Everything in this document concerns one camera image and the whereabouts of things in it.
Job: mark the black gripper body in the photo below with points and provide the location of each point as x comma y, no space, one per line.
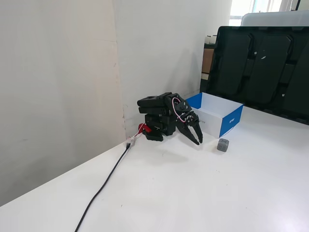
186,126

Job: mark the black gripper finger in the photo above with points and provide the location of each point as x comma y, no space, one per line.
188,135
198,131

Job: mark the gray block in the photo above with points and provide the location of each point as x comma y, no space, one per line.
223,144

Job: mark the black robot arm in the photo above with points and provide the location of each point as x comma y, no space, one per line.
154,113

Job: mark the blue and white cardboard box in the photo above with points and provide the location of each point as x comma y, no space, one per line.
217,120

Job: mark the brown cardboard box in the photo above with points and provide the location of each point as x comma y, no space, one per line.
207,60

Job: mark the red table clamp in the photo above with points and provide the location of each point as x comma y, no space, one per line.
144,128

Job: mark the large black plastic tray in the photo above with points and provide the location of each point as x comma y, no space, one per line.
260,72

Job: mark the translucent plastic storage bin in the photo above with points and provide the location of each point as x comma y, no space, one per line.
272,18

